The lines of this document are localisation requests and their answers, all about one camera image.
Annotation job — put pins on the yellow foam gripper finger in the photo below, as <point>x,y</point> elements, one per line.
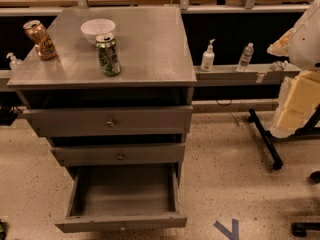
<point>280,48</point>
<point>298,99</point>

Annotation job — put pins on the green soda can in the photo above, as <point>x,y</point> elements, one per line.
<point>107,54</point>

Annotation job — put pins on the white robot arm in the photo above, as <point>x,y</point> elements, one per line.
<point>304,47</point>

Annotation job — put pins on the grey middle drawer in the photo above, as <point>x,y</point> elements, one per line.
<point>119,154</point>

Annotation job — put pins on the grey top drawer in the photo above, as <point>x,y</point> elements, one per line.
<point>80,122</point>

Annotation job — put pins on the grey drawer cabinet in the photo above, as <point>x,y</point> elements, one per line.
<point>156,70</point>

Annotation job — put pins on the grey open bottom drawer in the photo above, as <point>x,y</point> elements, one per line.
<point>123,197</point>

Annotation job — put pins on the orange soda can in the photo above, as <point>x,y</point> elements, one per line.
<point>43,43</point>

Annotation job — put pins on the crumpled plastic wrapper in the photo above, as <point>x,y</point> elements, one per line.
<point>279,65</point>

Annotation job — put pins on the black wheeled stand base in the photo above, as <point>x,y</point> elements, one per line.
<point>310,130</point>

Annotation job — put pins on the clear plastic water bottle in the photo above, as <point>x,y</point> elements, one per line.
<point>245,57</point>

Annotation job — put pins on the white pump lotion bottle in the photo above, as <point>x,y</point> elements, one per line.
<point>208,57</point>

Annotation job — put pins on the black chair caster base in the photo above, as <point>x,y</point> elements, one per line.
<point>301,227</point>

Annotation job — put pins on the white bowl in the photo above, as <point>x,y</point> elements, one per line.
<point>92,28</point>

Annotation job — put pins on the clear pump sanitizer bottle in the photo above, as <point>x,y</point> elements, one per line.
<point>14,61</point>

